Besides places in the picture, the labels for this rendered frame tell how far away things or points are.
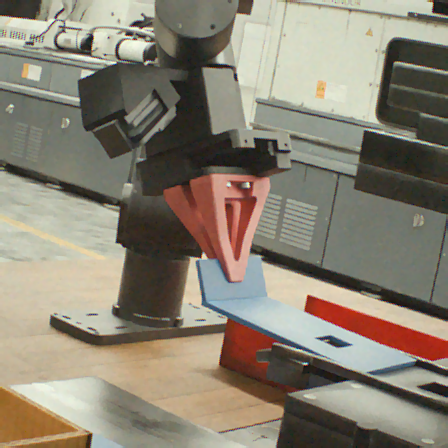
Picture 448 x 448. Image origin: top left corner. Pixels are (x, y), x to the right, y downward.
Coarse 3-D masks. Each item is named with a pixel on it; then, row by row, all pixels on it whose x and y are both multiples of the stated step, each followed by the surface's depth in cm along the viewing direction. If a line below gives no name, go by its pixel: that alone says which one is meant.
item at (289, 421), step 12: (288, 420) 62; (300, 420) 61; (288, 432) 62; (300, 432) 61; (312, 432) 60; (324, 432) 60; (336, 432) 59; (276, 444) 62; (288, 444) 62; (300, 444) 61; (312, 444) 60; (324, 444) 60; (336, 444) 59; (348, 444) 59
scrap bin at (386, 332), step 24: (312, 312) 104; (336, 312) 102; (360, 312) 100; (240, 336) 95; (264, 336) 93; (384, 336) 99; (408, 336) 97; (432, 336) 95; (240, 360) 95; (432, 360) 95
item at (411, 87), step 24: (408, 72) 63; (432, 72) 62; (408, 96) 63; (432, 96) 62; (432, 120) 61; (384, 144) 60; (408, 144) 59; (432, 144) 58; (360, 168) 61; (384, 168) 61; (408, 168) 59; (432, 168) 58; (384, 192) 60; (408, 192) 59; (432, 192) 58
